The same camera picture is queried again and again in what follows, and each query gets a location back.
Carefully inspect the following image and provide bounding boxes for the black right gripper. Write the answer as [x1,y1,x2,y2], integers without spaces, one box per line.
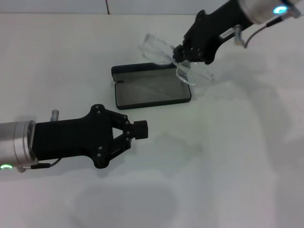
[172,0,253,66]

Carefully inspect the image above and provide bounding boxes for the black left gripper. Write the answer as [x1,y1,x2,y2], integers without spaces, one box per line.
[32,104,149,170]

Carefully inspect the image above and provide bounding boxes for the clear white glasses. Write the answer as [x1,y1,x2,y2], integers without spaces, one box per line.
[138,32,216,86]

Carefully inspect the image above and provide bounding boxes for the black glasses case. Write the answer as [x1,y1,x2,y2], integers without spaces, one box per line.
[111,62,192,111]

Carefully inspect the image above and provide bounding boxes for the silver right wrist bracket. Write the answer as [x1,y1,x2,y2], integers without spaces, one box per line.
[234,25,244,46]

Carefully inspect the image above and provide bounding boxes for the silver wrist bracket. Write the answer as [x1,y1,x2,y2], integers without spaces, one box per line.
[50,108,60,122]
[234,25,244,46]

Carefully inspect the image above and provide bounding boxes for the silver left wrist bracket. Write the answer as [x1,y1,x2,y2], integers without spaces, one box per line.
[50,108,60,122]

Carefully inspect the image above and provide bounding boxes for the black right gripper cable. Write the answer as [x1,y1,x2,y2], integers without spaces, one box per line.
[243,15,285,48]

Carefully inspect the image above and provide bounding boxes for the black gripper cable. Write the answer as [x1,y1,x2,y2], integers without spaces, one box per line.
[243,15,285,48]
[23,158,62,170]

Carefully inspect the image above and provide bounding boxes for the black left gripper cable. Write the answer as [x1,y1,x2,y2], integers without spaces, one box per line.
[23,158,62,170]

